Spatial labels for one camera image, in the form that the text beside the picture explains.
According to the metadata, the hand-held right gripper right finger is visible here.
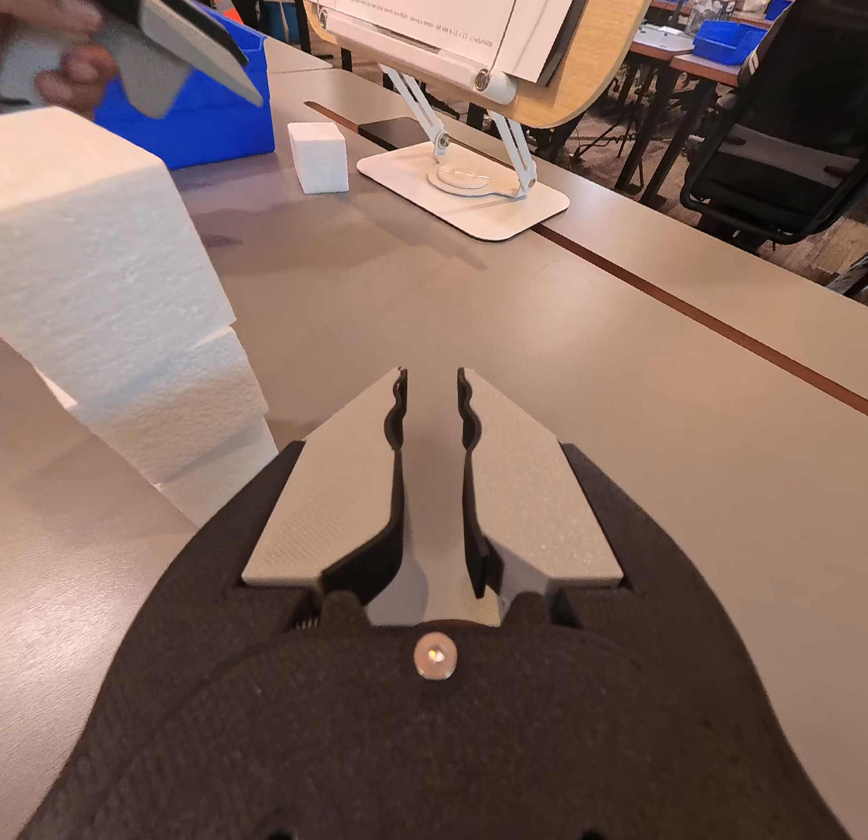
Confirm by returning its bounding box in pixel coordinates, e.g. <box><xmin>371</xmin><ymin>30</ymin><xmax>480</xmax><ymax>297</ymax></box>
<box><xmin>456</xmin><ymin>367</ymin><xmax>625</xmax><ymax>600</ymax></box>

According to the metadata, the blue plastic bin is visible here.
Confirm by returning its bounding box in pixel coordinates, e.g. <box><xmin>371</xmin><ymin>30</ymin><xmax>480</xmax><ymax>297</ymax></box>
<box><xmin>94</xmin><ymin>0</ymin><xmax>277</xmax><ymax>173</ymax></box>

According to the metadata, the background work table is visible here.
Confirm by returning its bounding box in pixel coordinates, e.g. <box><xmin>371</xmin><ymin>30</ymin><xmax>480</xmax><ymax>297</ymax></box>
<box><xmin>625</xmin><ymin>28</ymin><xmax>748</xmax><ymax>207</ymax></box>

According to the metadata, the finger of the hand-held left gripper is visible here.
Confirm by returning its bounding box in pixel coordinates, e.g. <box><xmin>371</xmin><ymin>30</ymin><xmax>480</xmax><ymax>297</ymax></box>
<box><xmin>94</xmin><ymin>3</ymin><xmax>265</xmax><ymax>120</ymax></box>
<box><xmin>108</xmin><ymin>0</ymin><xmax>250</xmax><ymax>68</ymax></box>

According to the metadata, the printed instruction sheet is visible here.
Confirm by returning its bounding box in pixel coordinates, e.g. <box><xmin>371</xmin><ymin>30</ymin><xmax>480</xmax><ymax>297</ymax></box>
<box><xmin>301</xmin><ymin>0</ymin><xmax>588</xmax><ymax>83</ymax></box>

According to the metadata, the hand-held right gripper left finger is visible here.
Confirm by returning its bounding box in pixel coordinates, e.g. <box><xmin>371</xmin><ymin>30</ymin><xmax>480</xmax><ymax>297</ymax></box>
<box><xmin>241</xmin><ymin>367</ymin><xmax>408</xmax><ymax>605</ymax></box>

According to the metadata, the white hard foam cube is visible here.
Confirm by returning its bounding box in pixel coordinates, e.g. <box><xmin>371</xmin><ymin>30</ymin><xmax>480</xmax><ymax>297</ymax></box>
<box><xmin>286</xmin><ymin>121</ymin><xmax>351</xmax><ymax>196</ymax></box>
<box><xmin>155</xmin><ymin>420</ymin><xmax>280</xmax><ymax>528</ymax></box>
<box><xmin>0</xmin><ymin>105</ymin><xmax>237</xmax><ymax>410</ymax></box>
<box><xmin>37</xmin><ymin>325</ymin><xmax>270</xmax><ymax>483</ymax></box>

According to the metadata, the black office chair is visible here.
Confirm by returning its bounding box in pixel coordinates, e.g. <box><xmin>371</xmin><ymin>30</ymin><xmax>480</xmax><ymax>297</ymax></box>
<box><xmin>679</xmin><ymin>0</ymin><xmax>868</xmax><ymax>246</ymax></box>

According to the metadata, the white stand with wooden board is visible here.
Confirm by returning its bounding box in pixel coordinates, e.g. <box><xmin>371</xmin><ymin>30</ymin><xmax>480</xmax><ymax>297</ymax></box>
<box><xmin>300</xmin><ymin>0</ymin><xmax>667</xmax><ymax>244</ymax></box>

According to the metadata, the person's left hand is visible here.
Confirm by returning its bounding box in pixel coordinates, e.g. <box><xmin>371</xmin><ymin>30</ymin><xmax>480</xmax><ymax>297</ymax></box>
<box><xmin>0</xmin><ymin>0</ymin><xmax>122</xmax><ymax>120</ymax></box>

